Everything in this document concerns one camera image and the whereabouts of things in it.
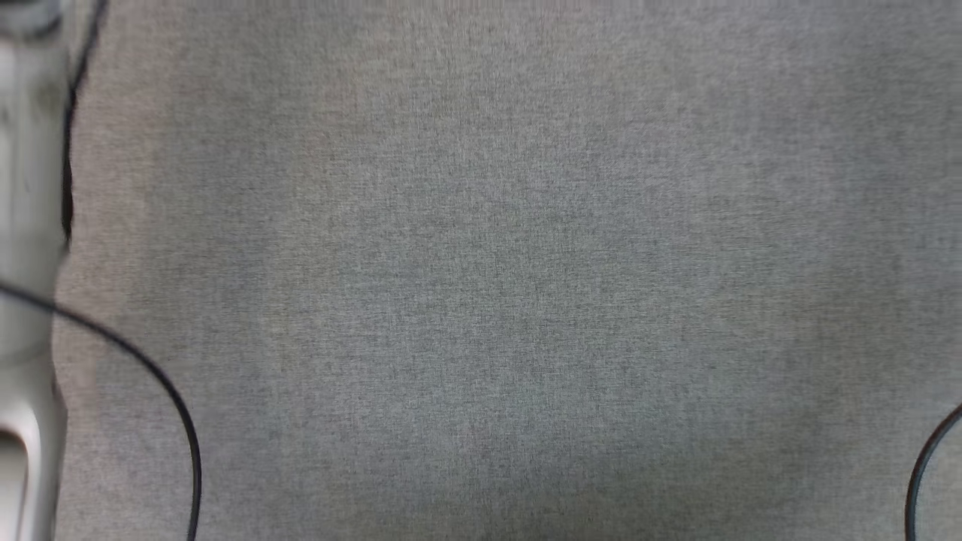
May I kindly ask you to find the grey fabric sofa surface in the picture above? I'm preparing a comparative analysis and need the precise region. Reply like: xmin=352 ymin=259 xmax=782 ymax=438
xmin=53 ymin=0 xmax=962 ymax=541

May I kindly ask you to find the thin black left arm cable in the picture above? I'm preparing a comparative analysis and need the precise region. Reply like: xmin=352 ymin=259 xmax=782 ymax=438
xmin=0 ymin=282 xmax=204 ymax=541
xmin=64 ymin=0 xmax=110 ymax=249

